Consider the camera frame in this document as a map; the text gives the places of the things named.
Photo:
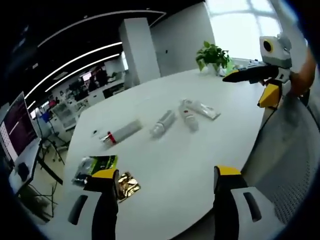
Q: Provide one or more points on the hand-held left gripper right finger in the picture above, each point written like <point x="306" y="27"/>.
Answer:
<point x="230" y="200"/>

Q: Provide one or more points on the grey skincare tube red band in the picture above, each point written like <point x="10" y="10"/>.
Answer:
<point x="121" y="132"/>

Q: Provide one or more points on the person's right hand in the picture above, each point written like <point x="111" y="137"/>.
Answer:
<point x="303" y="75"/>

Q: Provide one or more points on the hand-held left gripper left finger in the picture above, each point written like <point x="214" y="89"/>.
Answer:
<point x="105" y="200"/>

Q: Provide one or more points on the white storage shelf unit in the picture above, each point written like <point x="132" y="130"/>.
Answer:
<point x="63" y="115"/>

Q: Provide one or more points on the grey mesh office chair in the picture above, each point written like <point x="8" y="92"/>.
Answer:
<point x="282" y="160"/>

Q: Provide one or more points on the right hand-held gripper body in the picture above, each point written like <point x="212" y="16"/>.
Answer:
<point x="276" y="53"/>

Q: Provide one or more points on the computer monitor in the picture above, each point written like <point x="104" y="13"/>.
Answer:
<point x="17" y="126"/>

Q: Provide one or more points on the green and black packet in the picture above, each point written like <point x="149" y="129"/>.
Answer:
<point x="96" y="166"/>

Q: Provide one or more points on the white square pillar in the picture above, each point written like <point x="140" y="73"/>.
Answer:
<point x="138" y="50"/>

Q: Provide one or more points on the gold foil packet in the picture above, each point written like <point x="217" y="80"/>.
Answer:
<point x="127" y="186"/>

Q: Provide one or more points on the side desk with black legs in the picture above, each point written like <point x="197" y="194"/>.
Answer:
<point x="27" y="165"/>

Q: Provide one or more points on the potted green plant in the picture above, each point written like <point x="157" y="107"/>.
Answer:
<point x="212" y="58"/>

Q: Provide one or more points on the white skincare tube red label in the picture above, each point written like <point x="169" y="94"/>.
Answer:
<point x="188" y="116"/>

